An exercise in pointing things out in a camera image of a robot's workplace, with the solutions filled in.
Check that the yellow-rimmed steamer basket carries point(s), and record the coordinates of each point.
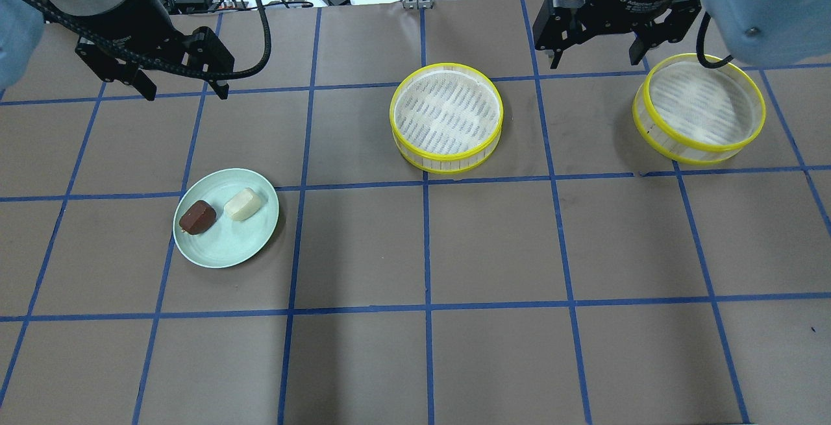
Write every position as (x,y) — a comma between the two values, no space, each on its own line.
(446,118)
(697,115)

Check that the mint green plate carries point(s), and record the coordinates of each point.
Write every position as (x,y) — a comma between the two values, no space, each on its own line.
(229,240)

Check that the brown bun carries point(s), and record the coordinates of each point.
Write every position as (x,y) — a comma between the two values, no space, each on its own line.
(198,218)

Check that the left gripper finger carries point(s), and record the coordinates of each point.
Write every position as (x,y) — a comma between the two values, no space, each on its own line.
(138,79)
(208,52)

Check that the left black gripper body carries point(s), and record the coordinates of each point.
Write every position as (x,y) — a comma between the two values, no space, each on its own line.
(127,21)

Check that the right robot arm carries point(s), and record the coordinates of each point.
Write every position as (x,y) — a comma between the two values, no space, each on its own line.
(757,32)

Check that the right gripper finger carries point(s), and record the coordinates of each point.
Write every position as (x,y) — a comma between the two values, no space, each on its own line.
(681,14)
(557,27)

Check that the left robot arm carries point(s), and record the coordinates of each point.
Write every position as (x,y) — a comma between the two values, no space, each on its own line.
(23,25)

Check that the white bun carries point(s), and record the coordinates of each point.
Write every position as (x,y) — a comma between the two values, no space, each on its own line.
(242,205)

